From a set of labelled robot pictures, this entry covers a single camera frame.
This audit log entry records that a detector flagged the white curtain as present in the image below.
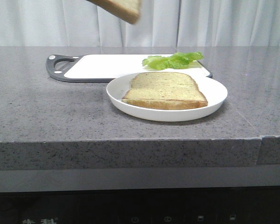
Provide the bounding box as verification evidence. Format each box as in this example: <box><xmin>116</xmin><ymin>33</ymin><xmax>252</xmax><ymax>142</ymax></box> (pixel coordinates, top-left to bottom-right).
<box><xmin>0</xmin><ymin>0</ymin><xmax>280</xmax><ymax>47</ymax></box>

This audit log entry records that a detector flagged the white cutting board grey rim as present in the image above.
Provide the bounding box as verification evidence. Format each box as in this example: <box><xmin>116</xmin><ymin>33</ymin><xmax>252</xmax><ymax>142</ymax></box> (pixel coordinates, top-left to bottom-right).
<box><xmin>45</xmin><ymin>54</ymin><xmax>213</xmax><ymax>83</ymax></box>

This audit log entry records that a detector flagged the green lettuce leaf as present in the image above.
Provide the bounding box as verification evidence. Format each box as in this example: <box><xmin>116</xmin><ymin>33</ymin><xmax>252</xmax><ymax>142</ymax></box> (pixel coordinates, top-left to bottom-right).
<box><xmin>142</xmin><ymin>52</ymin><xmax>203</xmax><ymax>70</ymax></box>

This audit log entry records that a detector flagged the bread slice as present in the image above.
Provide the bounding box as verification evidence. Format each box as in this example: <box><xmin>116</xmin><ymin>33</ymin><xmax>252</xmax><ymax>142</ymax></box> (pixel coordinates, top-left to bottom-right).
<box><xmin>121</xmin><ymin>72</ymin><xmax>208</xmax><ymax>110</ymax></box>
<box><xmin>89</xmin><ymin>0</ymin><xmax>142</xmax><ymax>24</ymax></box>

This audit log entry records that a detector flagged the black appliance control panel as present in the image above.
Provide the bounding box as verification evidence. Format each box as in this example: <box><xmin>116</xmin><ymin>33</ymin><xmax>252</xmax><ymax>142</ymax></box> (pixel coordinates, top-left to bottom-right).
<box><xmin>0</xmin><ymin>186</ymin><xmax>280</xmax><ymax>224</ymax></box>

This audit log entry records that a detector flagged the white round plate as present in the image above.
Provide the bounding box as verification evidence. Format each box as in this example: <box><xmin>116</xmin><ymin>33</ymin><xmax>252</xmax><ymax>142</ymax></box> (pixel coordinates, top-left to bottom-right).
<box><xmin>106</xmin><ymin>73</ymin><xmax>228</xmax><ymax>122</ymax></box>

